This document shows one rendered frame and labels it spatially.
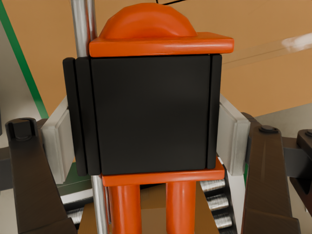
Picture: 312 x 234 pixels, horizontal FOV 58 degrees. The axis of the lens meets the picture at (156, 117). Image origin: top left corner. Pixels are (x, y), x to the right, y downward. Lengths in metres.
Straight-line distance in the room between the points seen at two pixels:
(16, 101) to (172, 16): 1.41
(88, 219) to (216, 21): 0.71
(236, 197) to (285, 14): 0.59
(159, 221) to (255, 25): 0.74
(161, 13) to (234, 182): 0.87
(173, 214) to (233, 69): 0.72
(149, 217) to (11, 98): 1.36
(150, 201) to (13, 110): 0.90
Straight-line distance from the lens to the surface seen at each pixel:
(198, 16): 0.84
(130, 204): 0.20
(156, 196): 0.94
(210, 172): 0.17
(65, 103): 0.16
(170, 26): 0.16
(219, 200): 1.09
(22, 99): 1.53
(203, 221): 0.82
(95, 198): 0.19
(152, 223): 0.24
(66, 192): 0.97
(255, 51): 0.91
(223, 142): 0.16
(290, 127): 1.72
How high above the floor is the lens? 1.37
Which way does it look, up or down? 69 degrees down
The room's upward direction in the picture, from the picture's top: 168 degrees clockwise
